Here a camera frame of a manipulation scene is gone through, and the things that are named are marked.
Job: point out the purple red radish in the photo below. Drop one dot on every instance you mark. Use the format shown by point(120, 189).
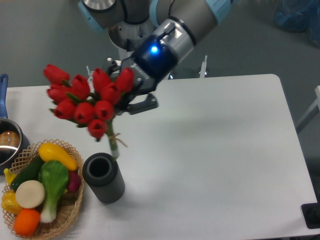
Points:
point(74, 182)

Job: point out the blue handled saucepan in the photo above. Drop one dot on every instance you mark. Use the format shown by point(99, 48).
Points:
point(12, 139)

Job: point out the white frame at right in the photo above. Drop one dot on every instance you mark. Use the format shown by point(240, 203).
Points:
point(310, 112)

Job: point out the yellow bell pepper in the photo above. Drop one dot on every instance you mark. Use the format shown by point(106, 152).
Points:
point(9, 202)

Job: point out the blue plastic bag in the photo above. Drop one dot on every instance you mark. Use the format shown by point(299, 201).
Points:
point(299, 16)

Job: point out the dark grey ribbed vase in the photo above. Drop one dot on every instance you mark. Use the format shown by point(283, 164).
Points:
point(104, 177)

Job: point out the beige round bun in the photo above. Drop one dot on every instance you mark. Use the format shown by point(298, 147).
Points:
point(30, 194)

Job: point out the green bok choy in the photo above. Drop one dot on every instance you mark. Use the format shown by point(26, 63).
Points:
point(54, 177)

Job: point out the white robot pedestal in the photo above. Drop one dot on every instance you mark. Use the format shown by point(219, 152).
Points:
point(128, 37)

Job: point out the woven wicker basket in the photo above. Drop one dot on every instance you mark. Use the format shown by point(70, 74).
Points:
point(68, 206)

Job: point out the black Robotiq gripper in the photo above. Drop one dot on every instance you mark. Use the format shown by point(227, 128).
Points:
point(151, 62)

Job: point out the dark green cucumber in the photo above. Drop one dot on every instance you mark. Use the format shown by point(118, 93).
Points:
point(30, 172)

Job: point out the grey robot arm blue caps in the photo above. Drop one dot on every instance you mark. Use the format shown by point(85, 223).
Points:
point(181, 24)

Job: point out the red tulip bouquet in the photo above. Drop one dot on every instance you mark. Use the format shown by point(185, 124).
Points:
point(90, 105)

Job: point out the orange fruit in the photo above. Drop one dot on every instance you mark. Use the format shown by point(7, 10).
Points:
point(26, 222)

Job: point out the yellow squash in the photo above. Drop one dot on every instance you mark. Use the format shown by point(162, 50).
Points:
point(52, 152)

